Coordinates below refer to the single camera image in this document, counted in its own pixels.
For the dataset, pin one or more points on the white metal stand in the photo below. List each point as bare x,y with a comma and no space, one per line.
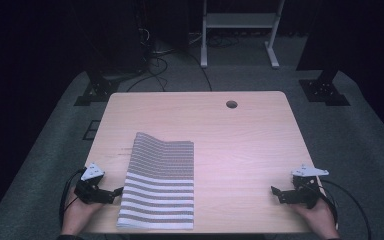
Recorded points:
238,20

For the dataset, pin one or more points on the person's left hand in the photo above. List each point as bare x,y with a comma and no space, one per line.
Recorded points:
78,215

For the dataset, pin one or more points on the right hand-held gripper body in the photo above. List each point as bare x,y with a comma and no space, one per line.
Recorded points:
301,190

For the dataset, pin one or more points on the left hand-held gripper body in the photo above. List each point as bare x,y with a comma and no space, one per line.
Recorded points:
91,191

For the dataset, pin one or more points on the black stand base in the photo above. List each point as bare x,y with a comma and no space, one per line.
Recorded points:
325,90
96,90

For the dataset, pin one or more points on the grey white striped cloth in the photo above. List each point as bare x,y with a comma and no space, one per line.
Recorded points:
160,186

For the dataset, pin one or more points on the person's right hand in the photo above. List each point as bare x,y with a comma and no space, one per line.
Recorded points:
316,218

